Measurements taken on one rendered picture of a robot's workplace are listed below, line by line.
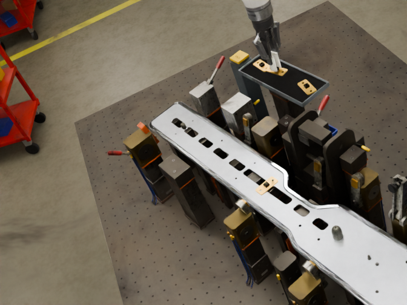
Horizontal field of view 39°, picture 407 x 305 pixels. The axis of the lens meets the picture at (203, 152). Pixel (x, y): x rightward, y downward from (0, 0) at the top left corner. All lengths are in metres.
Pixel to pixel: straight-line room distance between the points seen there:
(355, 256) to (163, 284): 0.84
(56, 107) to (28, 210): 1.11
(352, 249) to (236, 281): 0.56
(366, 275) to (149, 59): 3.41
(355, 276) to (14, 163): 3.25
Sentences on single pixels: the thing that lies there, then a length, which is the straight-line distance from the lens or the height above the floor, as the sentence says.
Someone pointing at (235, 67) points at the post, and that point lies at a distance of 2.39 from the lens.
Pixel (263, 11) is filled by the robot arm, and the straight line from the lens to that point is 1.98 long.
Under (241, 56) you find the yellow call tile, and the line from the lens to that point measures 2.37.
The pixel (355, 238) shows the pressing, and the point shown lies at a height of 1.00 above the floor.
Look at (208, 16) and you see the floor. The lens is 5.06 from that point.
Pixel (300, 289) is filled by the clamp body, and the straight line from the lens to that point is 1.72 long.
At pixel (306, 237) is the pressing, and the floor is 1.00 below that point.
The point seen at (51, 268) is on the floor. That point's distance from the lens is 3.63.
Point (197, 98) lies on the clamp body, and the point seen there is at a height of 1.05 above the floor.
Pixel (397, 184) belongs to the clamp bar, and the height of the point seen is 1.21.
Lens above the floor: 2.50
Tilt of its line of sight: 42 degrees down
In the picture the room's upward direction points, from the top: 24 degrees counter-clockwise
